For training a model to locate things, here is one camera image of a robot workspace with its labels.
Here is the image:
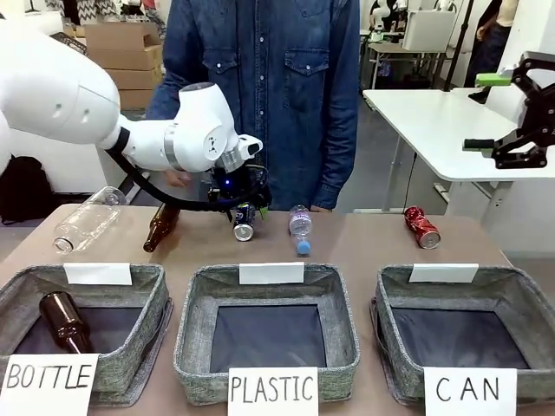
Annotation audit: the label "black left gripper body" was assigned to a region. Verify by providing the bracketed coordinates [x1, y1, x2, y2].
[206, 164, 273, 211]

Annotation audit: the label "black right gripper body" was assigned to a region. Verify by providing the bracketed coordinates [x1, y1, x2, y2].
[521, 81, 555, 147]

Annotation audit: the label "blue crushed drink can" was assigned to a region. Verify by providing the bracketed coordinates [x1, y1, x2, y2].
[232, 202, 258, 243]

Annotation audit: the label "person's left denim forearm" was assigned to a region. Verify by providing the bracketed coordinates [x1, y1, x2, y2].
[310, 103, 361, 212]

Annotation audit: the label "person's right denim forearm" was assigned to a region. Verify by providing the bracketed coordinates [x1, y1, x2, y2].
[146, 80, 192, 127]

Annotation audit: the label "grey basket labelled plastic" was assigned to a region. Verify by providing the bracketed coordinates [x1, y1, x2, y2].
[173, 263, 361, 406]

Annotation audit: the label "red crushed drink can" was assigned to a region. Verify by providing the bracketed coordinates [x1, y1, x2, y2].
[403, 205, 442, 250]

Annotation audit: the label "grey basket labelled bottle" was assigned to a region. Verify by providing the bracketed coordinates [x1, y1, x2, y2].
[0, 262, 174, 407]

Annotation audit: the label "grey basket labelled can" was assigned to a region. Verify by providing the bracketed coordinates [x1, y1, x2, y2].
[370, 263, 555, 405]

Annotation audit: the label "white can paper label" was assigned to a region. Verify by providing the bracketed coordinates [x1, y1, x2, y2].
[422, 366, 519, 416]

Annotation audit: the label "person's right hand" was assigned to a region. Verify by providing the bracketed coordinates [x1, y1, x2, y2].
[165, 169, 194, 189]

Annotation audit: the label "background person in dark clothes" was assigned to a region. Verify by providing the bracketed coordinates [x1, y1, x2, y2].
[464, 0, 509, 89]

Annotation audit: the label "small blue-capped water bottle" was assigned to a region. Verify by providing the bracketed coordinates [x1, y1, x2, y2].
[288, 205, 315, 257]

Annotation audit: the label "black tripod pole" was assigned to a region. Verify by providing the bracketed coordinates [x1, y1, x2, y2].
[444, 0, 472, 93]

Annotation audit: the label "blank white card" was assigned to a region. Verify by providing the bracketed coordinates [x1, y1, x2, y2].
[408, 262, 480, 284]
[238, 261, 306, 286]
[62, 262, 134, 287]

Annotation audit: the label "brown glass bottle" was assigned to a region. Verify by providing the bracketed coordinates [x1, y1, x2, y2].
[142, 202, 181, 254]
[38, 290, 95, 354]

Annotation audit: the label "white desk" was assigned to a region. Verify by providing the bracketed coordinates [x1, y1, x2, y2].
[361, 86, 555, 226]

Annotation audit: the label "white box on background desk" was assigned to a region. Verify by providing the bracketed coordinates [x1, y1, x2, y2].
[403, 8, 457, 52]

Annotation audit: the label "grey background desk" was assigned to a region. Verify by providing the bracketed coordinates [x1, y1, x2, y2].
[360, 39, 447, 91]

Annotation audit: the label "person in denim shirt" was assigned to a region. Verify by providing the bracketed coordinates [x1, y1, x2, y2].
[146, 0, 362, 213]

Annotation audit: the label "large clear plastic bottle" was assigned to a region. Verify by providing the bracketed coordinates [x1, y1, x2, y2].
[51, 185, 127, 255]

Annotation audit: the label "stacked cardboard boxes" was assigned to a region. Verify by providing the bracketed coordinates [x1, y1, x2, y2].
[62, 20, 166, 112]

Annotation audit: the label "white plastic paper label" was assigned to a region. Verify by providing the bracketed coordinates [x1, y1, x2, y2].
[226, 366, 319, 416]

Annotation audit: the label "black backpack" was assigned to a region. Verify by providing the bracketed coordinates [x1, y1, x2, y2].
[0, 154, 56, 225]

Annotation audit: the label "white bottle paper label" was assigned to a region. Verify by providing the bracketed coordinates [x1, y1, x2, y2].
[0, 353, 101, 416]

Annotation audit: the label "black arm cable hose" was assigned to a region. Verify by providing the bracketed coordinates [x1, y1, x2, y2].
[105, 146, 226, 213]

